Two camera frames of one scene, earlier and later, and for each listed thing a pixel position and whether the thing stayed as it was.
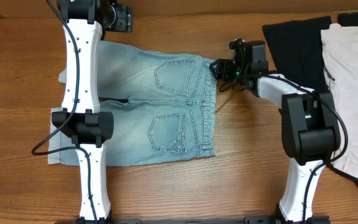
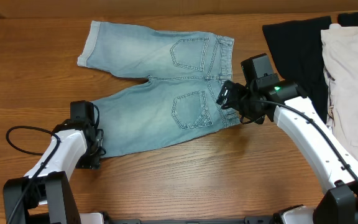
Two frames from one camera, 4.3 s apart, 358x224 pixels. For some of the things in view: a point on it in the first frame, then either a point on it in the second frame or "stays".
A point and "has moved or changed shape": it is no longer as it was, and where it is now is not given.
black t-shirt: [298, 46] stays
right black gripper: [223, 67] -> [233, 102]
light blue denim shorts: [163, 106] has moved or changed shape
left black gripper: [124, 23] -> [93, 160]
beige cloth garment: [350, 68] stays
